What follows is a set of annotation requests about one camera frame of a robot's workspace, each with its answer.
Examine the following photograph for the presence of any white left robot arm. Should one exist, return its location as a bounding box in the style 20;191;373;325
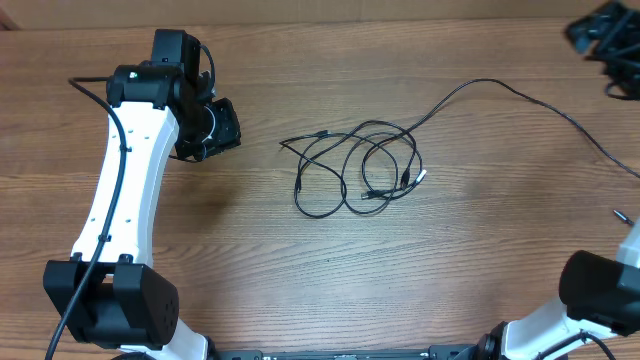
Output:
43;29;241;359

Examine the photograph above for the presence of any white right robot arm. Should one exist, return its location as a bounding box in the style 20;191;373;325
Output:
458;1;639;359

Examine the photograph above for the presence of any black thick USB cable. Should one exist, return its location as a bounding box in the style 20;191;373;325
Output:
360;77;640;201

